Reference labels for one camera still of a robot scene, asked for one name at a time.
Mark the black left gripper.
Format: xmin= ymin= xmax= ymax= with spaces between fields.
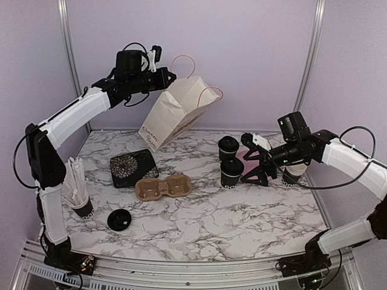
xmin=128 ymin=66 xmax=177 ymax=93

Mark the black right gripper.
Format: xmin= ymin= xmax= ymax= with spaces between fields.
xmin=241 ymin=139 xmax=302 ymax=186

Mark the white printed paper bag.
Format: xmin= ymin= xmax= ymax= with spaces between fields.
xmin=138 ymin=73 xmax=224 ymax=152

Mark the stack of paper cups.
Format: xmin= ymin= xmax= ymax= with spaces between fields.
xmin=282 ymin=163 xmax=307 ymax=187

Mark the brown cardboard cup carrier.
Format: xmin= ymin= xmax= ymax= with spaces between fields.
xmin=135 ymin=174 xmax=192 ymax=201

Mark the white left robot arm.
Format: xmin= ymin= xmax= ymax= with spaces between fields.
xmin=19 ymin=45 xmax=177 ymax=269

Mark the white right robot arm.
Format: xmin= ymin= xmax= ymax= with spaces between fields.
xmin=241 ymin=111 xmax=386 ymax=271

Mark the pink round plate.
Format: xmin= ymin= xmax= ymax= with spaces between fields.
xmin=236 ymin=149 xmax=259 ymax=175

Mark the black floral square plate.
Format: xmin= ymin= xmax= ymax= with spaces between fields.
xmin=110 ymin=149 xmax=159 ymax=188

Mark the stack of black lids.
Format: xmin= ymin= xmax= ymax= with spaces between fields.
xmin=107 ymin=209 xmax=132 ymax=231

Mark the black cup holding straws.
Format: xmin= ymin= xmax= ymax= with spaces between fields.
xmin=72 ymin=195 xmax=94 ymax=220

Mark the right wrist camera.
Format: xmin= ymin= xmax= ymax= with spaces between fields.
xmin=241 ymin=132 xmax=272 ymax=151

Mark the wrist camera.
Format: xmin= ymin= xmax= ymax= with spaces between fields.
xmin=141 ymin=45 xmax=162 ymax=73
xmin=241 ymin=132 xmax=272 ymax=151

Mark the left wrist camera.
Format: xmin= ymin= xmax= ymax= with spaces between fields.
xmin=141 ymin=45 xmax=162 ymax=73

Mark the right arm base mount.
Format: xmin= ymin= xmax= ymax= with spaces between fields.
xmin=275 ymin=230 xmax=332 ymax=277

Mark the left aluminium frame post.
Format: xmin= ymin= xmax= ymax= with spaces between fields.
xmin=57 ymin=0 xmax=92 ymax=134

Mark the aluminium frame post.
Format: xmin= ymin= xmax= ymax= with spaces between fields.
xmin=57 ymin=0 xmax=92 ymax=134
xmin=291 ymin=0 xmax=327 ymax=112

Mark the right aluminium frame post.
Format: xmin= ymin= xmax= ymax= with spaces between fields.
xmin=291 ymin=0 xmax=327 ymax=112

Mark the front aluminium rail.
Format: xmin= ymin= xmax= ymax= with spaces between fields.
xmin=11 ymin=241 xmax=363 ymax=290

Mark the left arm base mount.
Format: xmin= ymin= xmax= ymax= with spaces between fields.
xmin=40 ymin=234 xmax=96 ymax=276

